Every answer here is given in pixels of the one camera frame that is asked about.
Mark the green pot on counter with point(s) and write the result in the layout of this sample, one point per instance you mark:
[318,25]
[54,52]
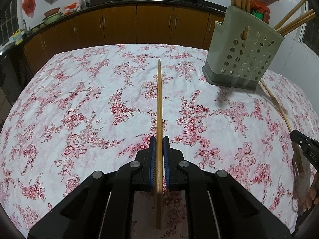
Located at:
[51,16]

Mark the floral red white tablecloth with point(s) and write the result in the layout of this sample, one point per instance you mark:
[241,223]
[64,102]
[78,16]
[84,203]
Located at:
[94,109]

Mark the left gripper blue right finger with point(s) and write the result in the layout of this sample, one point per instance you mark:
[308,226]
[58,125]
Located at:
[166,151]

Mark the yellow dish soap bottle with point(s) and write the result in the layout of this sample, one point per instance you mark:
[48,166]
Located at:
[17,37]

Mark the red hanging bag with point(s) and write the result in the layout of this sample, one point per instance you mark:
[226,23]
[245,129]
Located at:
[29,7]

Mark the person's right hand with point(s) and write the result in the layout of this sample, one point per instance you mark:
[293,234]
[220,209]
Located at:
[310,198]

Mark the green perforated utensil holder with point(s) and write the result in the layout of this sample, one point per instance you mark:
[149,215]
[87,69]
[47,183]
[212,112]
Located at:
[241,50]

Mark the wooden chopstick curved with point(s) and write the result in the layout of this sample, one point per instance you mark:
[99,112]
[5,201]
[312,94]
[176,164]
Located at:
[297,154]

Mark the red plastic bag bundle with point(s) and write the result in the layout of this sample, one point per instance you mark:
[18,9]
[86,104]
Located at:
[260,10]

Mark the window with grille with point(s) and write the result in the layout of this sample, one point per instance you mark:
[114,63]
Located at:
[311,35]

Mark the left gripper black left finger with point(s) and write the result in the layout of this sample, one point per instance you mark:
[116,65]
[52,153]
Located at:
[152,151]

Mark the wooden chopstick short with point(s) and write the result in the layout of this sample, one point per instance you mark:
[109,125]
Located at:
[159,152]

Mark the brown lower kitchen cabinets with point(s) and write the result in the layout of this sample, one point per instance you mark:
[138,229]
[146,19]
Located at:
[128,24]

